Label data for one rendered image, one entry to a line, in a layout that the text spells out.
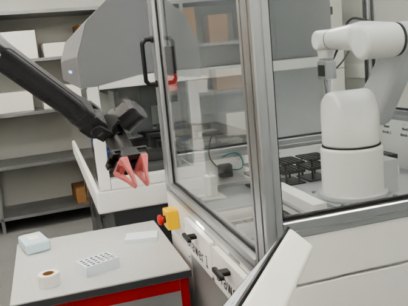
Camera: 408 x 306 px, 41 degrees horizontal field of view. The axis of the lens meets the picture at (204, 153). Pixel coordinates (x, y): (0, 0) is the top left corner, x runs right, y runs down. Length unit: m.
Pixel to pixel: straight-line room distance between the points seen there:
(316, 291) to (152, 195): 1.36
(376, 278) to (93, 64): 1.52
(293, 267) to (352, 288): 0.60
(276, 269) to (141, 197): 1.82
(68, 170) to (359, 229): 4.73
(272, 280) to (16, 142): 5.14
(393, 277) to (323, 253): 0.20
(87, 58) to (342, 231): 1.47
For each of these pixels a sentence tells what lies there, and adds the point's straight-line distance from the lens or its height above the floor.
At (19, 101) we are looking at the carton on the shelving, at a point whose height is 1.19.
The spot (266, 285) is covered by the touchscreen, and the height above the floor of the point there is 1.19.
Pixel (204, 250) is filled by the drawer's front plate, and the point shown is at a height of 0.89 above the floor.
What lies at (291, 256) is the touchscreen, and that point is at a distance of 0.76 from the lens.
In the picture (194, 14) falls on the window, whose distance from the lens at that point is 1.55.
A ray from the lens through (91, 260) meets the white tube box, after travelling 1.96.
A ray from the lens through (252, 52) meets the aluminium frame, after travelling 1.12.
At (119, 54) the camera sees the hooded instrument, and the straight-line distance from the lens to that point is 2.40.
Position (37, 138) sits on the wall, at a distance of 5.72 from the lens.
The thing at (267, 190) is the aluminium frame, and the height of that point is 1.17.
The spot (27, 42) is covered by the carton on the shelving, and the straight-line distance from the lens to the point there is 5.21.
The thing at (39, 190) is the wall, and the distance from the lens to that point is 5.81.
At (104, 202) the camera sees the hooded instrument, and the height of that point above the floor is 0.86.
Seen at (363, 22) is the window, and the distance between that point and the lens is 1.25.
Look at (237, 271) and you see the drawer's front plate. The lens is 1.38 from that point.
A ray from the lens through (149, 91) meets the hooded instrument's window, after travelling 2.45.
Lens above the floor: 1.46
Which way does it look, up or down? 10 degrees down
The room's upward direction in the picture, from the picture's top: 5 degrees counter-clockwise
